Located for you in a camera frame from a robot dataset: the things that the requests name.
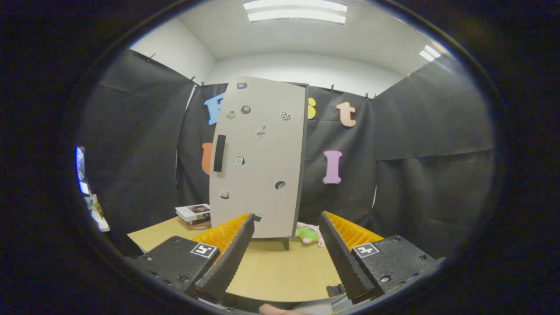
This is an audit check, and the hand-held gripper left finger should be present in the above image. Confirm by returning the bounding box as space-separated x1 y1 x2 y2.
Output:
133 213 256 302

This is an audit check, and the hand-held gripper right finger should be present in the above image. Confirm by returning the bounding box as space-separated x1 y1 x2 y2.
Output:
318 211 447 305

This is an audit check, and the white shoe cabinet door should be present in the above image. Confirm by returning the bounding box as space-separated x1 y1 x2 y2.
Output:
209 77 307 239

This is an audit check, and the grey shoe cabinet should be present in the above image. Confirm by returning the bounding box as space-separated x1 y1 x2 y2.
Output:
282 82 310 251

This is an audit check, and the pink and green plush toy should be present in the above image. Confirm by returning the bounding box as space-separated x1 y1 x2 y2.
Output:
295 222 325 248

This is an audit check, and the white book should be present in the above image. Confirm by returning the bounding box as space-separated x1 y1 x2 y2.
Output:
175 203 211 222

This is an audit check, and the black backdrop cloth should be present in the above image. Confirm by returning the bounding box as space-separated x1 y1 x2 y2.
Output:
77 48 495 259

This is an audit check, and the small ceiling light panel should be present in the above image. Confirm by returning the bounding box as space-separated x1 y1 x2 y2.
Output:
419 44 441 63

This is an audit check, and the large ceiling light panel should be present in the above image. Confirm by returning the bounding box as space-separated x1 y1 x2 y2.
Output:
243 0 348 25

